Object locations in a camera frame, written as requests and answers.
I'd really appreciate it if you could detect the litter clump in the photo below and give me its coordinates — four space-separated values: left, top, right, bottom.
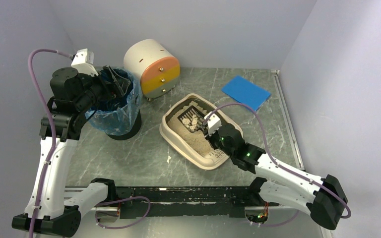
181 115 203 133

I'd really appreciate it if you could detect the black litter scoop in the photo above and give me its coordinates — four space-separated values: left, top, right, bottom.
177 105 205 133

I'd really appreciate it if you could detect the black bin with blue bag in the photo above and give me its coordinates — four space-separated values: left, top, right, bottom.
85 67 143 140

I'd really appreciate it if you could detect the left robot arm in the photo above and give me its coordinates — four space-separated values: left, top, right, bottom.
11 66 135 238

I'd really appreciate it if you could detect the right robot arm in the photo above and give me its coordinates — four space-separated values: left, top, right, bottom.
201 123 348 230

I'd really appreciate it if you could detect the sand litter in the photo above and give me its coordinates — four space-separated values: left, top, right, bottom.
167 112 214 157

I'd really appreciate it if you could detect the beige litter box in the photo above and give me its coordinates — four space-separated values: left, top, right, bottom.
159 93 229 170

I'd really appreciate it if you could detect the cylindrical mini drawer cabinet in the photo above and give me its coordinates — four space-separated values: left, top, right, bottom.
124 39 181 101

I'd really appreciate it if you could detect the blue flat pad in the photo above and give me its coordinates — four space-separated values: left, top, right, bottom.
221 76 271 111

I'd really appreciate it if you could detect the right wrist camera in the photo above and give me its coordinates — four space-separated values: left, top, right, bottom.
203 114 222 136

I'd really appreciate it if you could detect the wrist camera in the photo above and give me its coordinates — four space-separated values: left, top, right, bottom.
203 114 222 136
71 49 98 76

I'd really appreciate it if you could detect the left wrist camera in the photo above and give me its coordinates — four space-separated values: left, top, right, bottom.
71 49 98 76

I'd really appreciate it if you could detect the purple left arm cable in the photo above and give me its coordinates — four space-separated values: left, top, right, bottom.
27 49 74 238

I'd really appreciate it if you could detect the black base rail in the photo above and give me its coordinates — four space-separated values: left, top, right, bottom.
100 186 265 219

